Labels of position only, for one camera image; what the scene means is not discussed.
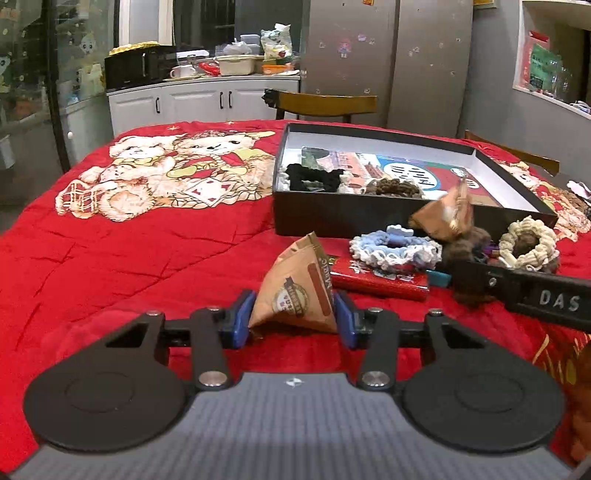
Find wooden chair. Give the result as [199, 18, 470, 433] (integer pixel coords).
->
[263, 89, 378, 124]
[464, 129, 560, 176]

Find printed card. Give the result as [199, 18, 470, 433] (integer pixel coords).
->
[302, 147, 490, 197]

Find black microwave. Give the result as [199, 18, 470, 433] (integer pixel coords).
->
[104, 45, 178, 90]

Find dark brown fluffy scrunchie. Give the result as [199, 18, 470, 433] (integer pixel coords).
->
[441, 226, 504, 309]

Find cream and brown scrunchie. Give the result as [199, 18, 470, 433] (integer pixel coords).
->
[498, 218, 561, 273]

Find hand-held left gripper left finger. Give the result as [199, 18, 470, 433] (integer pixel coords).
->
[105, 290, 257, 391]

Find black scrunchie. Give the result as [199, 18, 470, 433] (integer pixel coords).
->
[283, 162, 347, 192]

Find shallow black cardboard box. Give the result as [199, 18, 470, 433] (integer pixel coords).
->
[271, 122, 559, 241]

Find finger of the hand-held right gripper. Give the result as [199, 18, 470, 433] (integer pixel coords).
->
[450, 261, 511, 304]

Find brown white-trimmed scrunchie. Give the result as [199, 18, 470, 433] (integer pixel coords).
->
[362, 178, 428, 200]

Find dark glass window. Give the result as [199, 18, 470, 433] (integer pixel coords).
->
[173, 0, 303, 51]

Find brown triangular packet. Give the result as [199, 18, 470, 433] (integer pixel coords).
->
[248, 231, 339, 335]
[409, 178, 476, 243]

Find silver refrigerator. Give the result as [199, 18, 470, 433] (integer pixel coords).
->
[299, 0, 476, 138]

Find red bear printed blanket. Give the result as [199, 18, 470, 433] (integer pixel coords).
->
[0, 119, 591, 472]

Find glass door with stickers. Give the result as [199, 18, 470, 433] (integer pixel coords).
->
[0, 0, 116, 204]

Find beige plastic basin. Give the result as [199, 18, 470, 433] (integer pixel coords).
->
[216, 54, 264, 76]

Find blue and white scrunchie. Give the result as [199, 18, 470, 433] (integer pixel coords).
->
[348, 224, 444, 278]

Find red box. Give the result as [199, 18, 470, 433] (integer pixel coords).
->
[329, 256, 431, 303]

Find white green snack bag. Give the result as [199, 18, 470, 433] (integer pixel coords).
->
[260, 23, 293, 63]

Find white kitchen cabinet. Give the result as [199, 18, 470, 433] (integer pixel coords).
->
[107, 74, 302, 138]

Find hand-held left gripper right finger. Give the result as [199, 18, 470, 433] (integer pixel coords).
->
[332, 292, 490, 391]

